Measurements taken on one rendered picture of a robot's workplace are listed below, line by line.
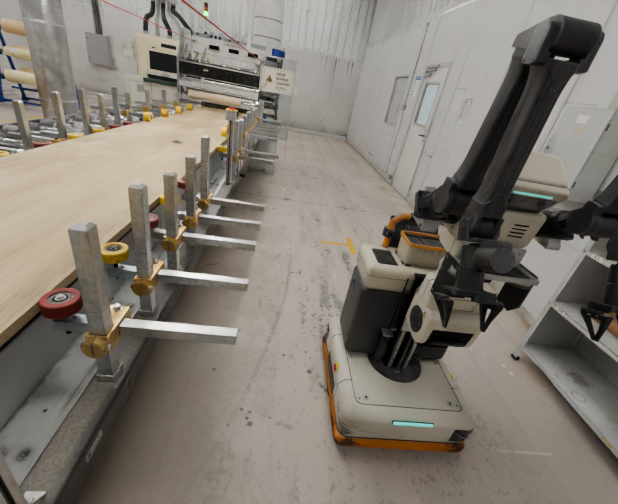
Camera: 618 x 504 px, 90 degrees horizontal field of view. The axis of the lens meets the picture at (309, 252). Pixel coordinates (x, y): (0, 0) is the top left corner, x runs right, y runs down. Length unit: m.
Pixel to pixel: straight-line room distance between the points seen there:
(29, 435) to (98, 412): 0.17
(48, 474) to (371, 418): 1.09
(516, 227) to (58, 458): 1.31
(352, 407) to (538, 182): 1.08
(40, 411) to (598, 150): 3.09
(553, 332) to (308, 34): 10.67
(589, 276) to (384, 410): 1.62
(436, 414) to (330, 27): 11.25
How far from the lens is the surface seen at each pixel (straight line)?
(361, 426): 1.54
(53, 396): 1.11
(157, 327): 0.89
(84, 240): 0.74
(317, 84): 11.72
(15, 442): 1.06
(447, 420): 1.66
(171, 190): 1.18
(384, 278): 1.40
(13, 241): 1.24
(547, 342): 2.83
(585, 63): 0.84
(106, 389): 0.98
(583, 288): 2.63
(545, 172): 1.10
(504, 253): 0.77
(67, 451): 0.91
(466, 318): 1.29
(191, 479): 1.60
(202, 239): 1.28
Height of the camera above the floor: 1.44
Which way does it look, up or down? 28 degrees down
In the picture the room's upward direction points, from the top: 11 degrees clockwise
